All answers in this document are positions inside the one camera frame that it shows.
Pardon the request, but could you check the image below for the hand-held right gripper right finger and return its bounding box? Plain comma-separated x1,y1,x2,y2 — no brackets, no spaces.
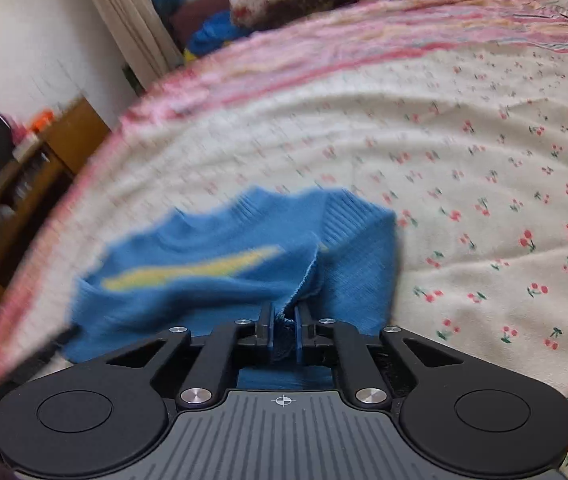
294,302,465,407

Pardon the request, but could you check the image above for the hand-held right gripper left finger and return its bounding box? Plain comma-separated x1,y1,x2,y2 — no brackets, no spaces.
106,301,277,408

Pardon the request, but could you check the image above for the blue yellow-striped knit sweater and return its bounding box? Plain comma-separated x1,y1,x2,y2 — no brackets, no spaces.
61,186,400,391

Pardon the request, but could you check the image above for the cherry print bed sheet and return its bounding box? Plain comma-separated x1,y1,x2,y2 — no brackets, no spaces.
0,47,568,480

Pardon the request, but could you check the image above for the wooden side cabinet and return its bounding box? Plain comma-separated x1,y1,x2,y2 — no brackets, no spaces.
0,97,112,361

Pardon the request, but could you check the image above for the blue and yellow cloth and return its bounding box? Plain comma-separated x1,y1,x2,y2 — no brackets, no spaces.
184,10,255,63

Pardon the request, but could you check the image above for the orange object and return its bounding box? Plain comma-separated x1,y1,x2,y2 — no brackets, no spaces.
29,110,57,133

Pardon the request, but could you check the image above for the pink striped bedspread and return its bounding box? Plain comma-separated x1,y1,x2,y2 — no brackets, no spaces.
0,0,568,396

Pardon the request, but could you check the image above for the pink bag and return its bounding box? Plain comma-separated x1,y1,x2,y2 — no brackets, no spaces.
9,112,32,141

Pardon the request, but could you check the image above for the maroon bench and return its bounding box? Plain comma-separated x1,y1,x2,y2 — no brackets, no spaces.
169,0,235,48

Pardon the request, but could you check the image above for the beige curtain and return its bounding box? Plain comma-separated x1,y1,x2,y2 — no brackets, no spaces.
66,0,185,93

